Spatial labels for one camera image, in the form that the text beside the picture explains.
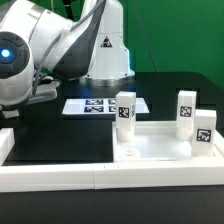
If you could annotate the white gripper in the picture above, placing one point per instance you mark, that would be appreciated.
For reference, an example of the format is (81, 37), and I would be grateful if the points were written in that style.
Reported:
(43, 93)

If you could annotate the white square tabletop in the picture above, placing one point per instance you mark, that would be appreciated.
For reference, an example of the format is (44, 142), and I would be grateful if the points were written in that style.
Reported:
(156, 141)

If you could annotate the white front barrier wall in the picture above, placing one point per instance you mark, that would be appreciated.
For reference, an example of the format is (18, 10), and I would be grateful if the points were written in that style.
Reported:
(111, 175)

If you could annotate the white sheet with tags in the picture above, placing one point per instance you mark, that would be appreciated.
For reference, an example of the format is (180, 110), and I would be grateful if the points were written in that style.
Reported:
(89, 106)

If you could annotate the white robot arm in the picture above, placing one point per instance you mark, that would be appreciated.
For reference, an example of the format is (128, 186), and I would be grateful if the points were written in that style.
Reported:
(32, 38)

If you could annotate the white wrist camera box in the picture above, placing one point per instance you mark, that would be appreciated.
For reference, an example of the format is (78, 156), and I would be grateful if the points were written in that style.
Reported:
(49, 80)

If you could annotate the white barrier wall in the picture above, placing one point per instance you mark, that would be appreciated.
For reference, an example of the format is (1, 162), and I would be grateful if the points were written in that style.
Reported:
(7, 142)
(111, 175)

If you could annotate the white left barrier wall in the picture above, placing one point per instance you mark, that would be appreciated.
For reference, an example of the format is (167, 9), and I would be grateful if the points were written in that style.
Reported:
(7, 142)

